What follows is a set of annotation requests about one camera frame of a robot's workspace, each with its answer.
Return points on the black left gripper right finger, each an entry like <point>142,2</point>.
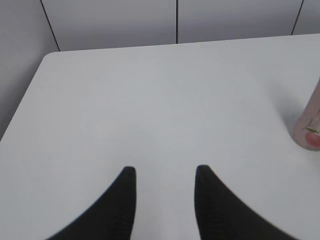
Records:
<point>221,215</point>

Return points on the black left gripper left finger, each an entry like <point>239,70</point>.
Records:
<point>111,217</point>

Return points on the pink oolong tea bottle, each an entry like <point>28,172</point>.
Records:
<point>306,132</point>

